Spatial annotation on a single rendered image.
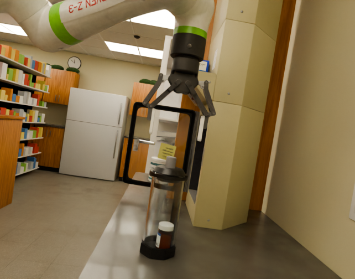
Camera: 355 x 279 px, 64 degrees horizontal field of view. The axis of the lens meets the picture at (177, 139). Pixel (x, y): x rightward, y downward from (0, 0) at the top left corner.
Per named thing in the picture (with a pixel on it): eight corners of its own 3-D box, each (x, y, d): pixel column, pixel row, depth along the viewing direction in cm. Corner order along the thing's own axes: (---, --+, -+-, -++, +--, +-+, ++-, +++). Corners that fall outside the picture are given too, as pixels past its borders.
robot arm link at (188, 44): (173, 29, 71) (209, 35, 72) (172, 42, 83) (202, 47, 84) (170, 52, 72) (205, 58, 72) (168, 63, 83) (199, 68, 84)
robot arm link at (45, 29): (8, 28, 82) (31, 6, 89) (41, 63, 90) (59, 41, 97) (48, 9, 73) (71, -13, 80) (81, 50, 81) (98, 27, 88)
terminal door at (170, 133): (183, 192, 136) (196, 110, 134) (121, 182, 138) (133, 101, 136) (183, 192, 137) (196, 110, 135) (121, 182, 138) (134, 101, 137)
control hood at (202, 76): (200, 107, 136) (203, 86, 135) (212, 101, 103) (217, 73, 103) (176, 103, 135) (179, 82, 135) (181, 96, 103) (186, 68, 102)
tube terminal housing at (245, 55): (235, 210, 139) (260, 53, 136) (257, 234, 107) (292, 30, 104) (185, 202, 137) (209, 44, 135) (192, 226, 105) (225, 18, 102)
